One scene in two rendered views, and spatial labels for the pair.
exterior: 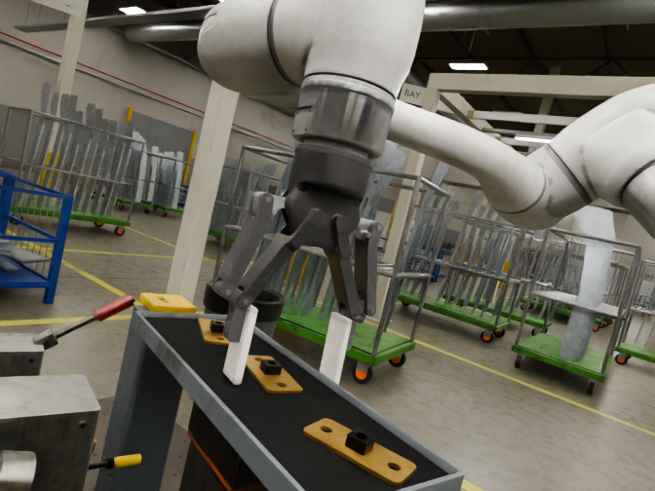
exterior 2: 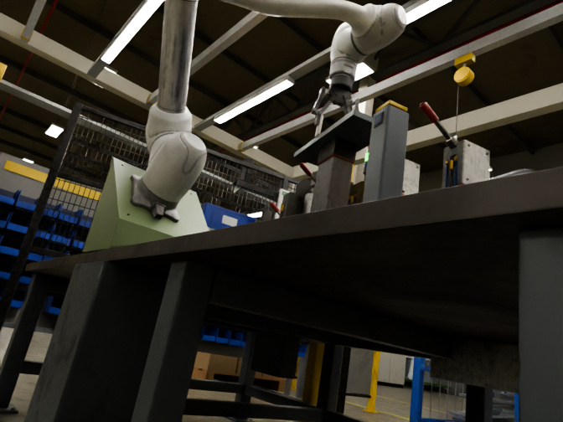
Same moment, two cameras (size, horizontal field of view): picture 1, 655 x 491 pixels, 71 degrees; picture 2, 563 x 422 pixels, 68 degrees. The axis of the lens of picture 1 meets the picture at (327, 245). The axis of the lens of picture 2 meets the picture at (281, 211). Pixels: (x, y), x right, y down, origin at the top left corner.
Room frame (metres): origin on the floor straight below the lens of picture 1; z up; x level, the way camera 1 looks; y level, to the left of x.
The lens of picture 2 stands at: (1.63, 0.25, 0.51)
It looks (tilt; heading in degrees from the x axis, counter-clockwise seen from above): 18 degrees up; 197
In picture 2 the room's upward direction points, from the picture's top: 10 degrees clockwise
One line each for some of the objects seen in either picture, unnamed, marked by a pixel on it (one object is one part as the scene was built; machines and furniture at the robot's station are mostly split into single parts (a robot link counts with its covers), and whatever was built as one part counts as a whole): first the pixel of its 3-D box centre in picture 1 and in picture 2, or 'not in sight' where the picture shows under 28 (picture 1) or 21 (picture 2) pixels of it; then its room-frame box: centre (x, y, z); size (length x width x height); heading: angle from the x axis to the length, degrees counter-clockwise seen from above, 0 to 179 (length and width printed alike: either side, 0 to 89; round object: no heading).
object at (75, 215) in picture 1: (71, 175); not in sight; (7.95, 4.57, 0.89); 1.90 x 1.00 x 1.77; 143
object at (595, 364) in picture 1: (579, 307); not in sight; (6.10, -3.43, 0.89); 1.90 x 1.00 x 1.77; 146
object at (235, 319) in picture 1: (227, 311); not in sight; (0.40, 0.07, 1.22); 0.03 x 0.01 x 0.05; 122
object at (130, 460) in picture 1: (83, 467); not in sight; (0.48, 0.20, 1.00); 0.12 x 0.01 x 0.01; 129
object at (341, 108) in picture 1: (341, 124); (343, 73); (0.45, 0.01, 1.41); 0.09 x 0.09 x 0.06
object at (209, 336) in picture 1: (217, 327); not in sight; (0.54, 0.10, 1.17); 0.08 x 0.04 x 0.01; 22
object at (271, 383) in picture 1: (270, 368); not in sight; (0.45, 0.03, 1.17); 0.08 x 0.04 x 0.01; 30
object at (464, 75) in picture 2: not in sight; (462, 97); (-1.78, 0.66, 2.85); 0.16 x 0.10 x 0.85; 55
